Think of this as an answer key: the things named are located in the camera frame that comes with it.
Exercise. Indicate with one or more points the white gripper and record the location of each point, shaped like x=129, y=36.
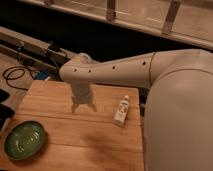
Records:
x=81, y=94

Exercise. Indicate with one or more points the white plastic bottle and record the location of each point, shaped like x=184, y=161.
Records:
x=122, y=111

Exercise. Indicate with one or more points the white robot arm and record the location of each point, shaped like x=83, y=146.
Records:
x=178, y=120

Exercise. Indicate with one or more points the green ceramic bowl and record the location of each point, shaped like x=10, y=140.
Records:
x=24, y=140

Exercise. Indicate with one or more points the wooden cutting board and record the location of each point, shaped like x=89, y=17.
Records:
x=84, y=140

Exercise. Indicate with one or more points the black power adapter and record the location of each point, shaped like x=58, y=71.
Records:
x=53, y=47

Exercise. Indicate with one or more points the dark object at left edge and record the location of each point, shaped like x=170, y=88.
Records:
x=6, y=113

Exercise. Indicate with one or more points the metal floor rail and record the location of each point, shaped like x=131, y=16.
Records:
x=21, y=47

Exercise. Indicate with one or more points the white window frame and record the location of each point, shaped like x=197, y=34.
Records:
x=187, y=21

